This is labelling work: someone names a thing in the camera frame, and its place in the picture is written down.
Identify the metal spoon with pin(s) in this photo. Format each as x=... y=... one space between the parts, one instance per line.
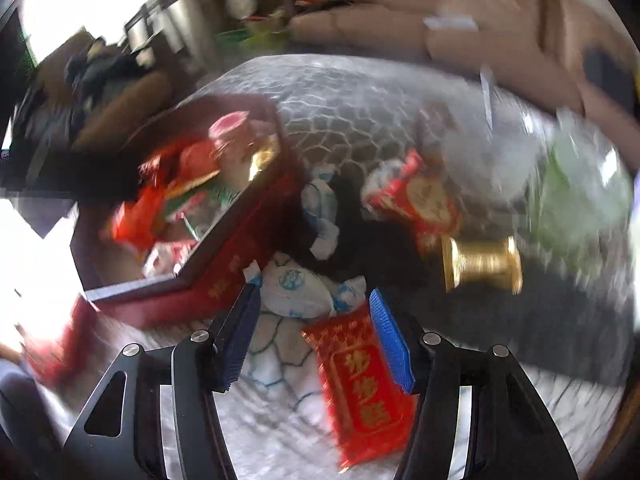
x=487 y=95

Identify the red round-print packet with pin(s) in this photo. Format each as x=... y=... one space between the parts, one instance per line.
x=425 y=200

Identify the white paper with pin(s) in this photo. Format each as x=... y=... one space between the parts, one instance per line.
x=450 y=22

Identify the white blue candy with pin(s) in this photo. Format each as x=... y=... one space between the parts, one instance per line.
x=325 y=237
x=295 y=285
x=317 y=195

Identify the clear glass mug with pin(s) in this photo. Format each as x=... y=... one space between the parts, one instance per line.
x=480 y=155

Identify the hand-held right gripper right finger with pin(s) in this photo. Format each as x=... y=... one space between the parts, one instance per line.
x=395 y=345

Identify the green glass bowl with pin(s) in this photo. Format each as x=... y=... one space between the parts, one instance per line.
x=575 y=195

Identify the green white packet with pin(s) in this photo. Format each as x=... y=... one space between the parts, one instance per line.
x=200 y=205

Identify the red gold packet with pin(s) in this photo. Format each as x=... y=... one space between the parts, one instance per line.
x=350 y=385

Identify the gold spool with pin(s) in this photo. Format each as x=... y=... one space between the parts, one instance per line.
x=480 y=262

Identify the red gift box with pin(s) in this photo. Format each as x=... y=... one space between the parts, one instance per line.
x=235 y=265

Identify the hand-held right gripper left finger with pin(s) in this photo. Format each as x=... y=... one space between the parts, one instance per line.
x=240 y=340

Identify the beige sofa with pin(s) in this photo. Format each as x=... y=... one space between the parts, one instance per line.
x=400 y=0

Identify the red snack packet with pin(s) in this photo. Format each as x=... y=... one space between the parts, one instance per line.
x=135 y=220
x=197 y=157

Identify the dark cushion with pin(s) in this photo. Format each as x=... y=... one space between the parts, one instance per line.
x=607 y=75

